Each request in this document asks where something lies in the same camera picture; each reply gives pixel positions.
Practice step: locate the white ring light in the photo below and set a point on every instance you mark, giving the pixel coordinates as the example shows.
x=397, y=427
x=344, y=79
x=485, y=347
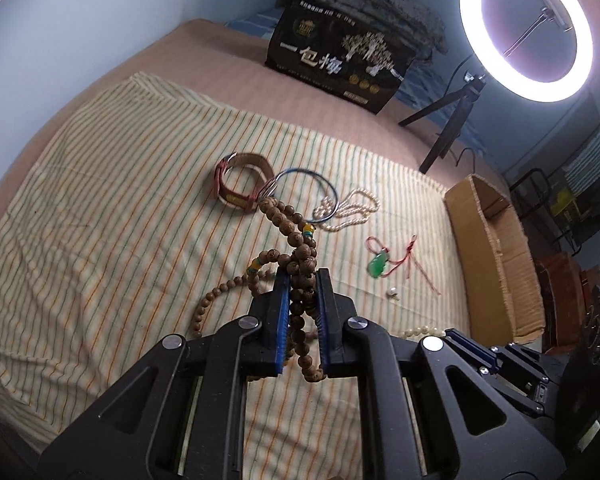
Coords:
x=497, y=64

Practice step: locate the small pearl earring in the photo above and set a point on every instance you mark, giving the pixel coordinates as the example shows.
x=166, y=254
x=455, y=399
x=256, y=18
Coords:
x=392, y=293

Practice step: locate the red brown strap watch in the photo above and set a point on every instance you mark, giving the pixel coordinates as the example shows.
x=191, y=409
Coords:
x=238, y=179

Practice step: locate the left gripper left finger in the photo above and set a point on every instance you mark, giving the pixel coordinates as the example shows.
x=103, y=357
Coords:
x=268, y=344

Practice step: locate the folded floral quilt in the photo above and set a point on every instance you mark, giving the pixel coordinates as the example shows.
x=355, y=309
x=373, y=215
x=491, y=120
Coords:
x=418, y=27

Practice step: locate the striped yellow cloth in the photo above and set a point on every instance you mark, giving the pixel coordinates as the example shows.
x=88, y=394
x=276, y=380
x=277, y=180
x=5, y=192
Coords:
x=115, y=236

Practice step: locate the black printed gift bag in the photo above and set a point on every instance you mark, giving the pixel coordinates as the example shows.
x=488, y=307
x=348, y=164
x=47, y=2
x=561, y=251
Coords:
x=340, y=55

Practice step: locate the brown cardboard box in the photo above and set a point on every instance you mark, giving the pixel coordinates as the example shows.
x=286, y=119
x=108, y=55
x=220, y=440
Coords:
x=503, y=293

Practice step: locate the black metal rack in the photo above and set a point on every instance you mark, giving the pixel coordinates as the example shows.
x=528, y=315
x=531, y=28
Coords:
x=533, y=197

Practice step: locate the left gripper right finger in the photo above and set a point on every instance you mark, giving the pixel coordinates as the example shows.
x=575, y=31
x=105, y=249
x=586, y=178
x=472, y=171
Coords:
x=335, y=336

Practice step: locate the blue thin bangle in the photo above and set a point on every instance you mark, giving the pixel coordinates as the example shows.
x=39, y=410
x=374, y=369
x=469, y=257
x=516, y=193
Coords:
x=307, y=194

